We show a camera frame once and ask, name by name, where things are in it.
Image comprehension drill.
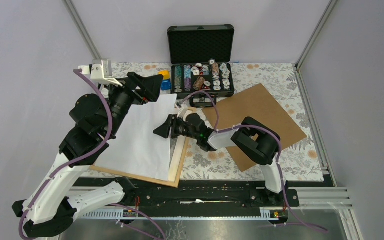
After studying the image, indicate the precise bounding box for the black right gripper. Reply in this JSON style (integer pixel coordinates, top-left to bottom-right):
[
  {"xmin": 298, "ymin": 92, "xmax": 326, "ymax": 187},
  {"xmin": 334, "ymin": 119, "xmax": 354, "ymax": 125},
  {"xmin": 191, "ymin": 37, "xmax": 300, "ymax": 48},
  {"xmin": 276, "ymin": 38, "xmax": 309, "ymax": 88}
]
[{"xmin": 153, "ymin": 114, "xmax": 200, "ymax": 140}]

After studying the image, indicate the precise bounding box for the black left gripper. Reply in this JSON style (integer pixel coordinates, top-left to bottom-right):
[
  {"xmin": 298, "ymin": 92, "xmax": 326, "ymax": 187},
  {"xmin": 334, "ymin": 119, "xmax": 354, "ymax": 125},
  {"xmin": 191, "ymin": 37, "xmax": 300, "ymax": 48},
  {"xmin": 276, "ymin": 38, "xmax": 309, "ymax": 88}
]
[{"xmin": 104, "ymin": 71, "xmax": 164, "ymax": 138}]

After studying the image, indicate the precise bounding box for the light wooden picture frame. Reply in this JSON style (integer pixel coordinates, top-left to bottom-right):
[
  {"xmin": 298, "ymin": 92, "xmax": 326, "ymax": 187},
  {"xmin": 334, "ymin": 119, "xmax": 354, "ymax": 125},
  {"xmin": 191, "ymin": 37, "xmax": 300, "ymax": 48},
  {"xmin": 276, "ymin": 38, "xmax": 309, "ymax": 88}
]
[{"xmin": 90, "ymin": 107, "xmax": 195, "ymax": 188}]

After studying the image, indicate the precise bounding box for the mountain sunset photo print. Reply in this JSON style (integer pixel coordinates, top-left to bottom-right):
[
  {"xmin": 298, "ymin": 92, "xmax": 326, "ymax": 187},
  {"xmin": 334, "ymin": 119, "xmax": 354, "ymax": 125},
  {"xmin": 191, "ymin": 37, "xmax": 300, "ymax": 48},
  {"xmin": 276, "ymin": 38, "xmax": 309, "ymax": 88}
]
[{"xmin": 94, "ymin": 94, "xmax": 177, "ymax": 180}]

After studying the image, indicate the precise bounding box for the brown frame backing board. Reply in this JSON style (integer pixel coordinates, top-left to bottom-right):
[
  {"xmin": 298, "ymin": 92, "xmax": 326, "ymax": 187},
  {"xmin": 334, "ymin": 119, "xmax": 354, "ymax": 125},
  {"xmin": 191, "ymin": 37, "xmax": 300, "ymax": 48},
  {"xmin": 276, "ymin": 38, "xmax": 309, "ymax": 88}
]
[{"xmin": 200, "ymin": 84, "xmax": 307, "ymax": 172}]

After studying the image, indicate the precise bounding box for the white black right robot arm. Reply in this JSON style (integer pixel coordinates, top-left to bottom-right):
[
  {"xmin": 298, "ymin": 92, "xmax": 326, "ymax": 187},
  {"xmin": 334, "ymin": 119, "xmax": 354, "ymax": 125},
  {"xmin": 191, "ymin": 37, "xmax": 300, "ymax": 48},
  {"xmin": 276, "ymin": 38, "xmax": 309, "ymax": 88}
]
[{"xmin": 153, "ymin": 113, "xmax": 287, "ymax": 206}]

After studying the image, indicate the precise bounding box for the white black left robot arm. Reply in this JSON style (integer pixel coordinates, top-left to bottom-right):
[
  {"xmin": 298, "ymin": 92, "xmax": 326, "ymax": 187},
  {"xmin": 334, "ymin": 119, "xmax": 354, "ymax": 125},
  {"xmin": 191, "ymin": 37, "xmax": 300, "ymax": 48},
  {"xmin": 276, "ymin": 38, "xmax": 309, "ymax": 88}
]
[{"xmin": 12, "ymin": 72, "xmax": 163, "ymax": 240}]

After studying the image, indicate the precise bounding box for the blue toy block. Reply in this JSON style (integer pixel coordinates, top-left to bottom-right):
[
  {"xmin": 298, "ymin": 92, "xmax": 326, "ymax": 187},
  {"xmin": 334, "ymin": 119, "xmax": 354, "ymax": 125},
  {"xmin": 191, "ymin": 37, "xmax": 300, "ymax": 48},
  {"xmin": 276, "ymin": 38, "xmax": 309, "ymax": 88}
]
[{"xmin": 160, "ymin": 79, "xmax": 172, "ymax": 91}]

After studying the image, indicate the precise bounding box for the yellow toy block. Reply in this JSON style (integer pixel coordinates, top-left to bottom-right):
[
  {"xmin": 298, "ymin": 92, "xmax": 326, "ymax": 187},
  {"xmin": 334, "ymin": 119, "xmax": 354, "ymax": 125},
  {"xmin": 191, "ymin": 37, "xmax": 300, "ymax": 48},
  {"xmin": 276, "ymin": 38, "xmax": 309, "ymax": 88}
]
[{"xmin": 158, "ymin": 70, "xmax": 171, "ymax": 81}]

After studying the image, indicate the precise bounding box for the black poker chip case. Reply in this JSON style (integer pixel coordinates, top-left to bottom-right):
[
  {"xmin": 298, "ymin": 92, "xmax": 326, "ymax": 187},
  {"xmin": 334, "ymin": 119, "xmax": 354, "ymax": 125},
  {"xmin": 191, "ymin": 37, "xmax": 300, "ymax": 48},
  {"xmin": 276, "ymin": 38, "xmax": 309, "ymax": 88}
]
[{"xmin": 167, "ymin": 24, "xmax": 235, "ymax": 108}]

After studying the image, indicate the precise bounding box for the floral patterned table cloth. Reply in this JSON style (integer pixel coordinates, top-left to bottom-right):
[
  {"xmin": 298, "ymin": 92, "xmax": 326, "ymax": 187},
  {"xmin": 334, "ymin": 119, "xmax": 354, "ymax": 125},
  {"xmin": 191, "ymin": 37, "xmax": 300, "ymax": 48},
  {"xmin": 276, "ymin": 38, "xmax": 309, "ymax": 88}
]
[{"xmin": 75, "ymin": 62, "xmax": 325, "ymax": 183}]

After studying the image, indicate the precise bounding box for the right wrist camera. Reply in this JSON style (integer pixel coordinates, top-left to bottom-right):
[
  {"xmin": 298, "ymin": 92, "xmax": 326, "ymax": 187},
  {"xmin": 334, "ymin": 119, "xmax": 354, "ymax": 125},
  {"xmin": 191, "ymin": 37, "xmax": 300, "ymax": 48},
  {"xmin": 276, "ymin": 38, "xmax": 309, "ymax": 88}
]
[{"xmin": 175, "ymin": 103, "xmax": 189, "ymax": 118}]

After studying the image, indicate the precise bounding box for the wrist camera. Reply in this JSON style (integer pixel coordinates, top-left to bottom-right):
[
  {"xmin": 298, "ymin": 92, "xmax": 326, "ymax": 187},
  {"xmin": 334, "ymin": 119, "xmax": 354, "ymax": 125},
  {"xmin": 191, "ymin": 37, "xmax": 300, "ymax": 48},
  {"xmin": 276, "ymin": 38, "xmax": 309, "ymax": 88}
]
[
  {"xmin": 175, "ymin": 103, "xmax": 189, "ymax": 118},
  {"xmin": 78, "ymin": 59, "xmax": 123, "ymax": 87}
]

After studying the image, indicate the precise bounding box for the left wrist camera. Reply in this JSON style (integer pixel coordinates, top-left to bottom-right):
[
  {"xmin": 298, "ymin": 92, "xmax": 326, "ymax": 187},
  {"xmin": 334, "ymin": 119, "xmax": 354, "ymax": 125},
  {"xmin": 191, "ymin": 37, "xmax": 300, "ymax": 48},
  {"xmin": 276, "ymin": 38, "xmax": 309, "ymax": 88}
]
[{"xmin": 78, "ymin": 59, "xmax": 123, "ymax": 87}]

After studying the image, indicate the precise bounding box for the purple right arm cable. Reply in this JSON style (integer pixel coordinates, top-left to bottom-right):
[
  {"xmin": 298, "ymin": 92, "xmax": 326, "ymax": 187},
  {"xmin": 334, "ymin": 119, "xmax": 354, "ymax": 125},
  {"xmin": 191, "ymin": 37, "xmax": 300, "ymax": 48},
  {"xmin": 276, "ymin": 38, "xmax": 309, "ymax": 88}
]
[{"xmin": 178, "ymin": 91, "xmax": 330, "ymax": 237}]

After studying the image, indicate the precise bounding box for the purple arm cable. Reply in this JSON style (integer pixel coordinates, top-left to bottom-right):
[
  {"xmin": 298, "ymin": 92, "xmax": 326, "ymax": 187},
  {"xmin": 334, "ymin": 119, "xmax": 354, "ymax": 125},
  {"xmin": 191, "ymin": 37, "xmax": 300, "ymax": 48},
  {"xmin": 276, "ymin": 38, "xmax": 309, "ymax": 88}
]
[
  {"xmin": 18, "ymin": 68, "xmax": 166, "ymax": 240},
  {"xmin": 178, "ymin": 91, "xmax": 330, "ymax": 237}
]

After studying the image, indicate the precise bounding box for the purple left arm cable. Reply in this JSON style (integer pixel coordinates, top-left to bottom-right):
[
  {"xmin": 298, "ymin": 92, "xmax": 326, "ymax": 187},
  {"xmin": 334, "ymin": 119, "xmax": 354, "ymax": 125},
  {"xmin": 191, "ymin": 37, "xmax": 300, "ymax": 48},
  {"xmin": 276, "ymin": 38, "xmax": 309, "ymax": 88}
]
[{"xmin": 18, "ymin": 68, "xmax": 166, "ymax": 240}]

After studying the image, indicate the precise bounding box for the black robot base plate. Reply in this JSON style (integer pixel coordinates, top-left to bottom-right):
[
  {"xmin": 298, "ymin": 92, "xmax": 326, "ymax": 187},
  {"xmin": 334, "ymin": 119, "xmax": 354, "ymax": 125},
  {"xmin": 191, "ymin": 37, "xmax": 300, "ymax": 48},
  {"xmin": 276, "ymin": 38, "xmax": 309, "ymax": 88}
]
[{"xmin": 71, "ymin": 177, "xmax": 337, "ymax": 219}]

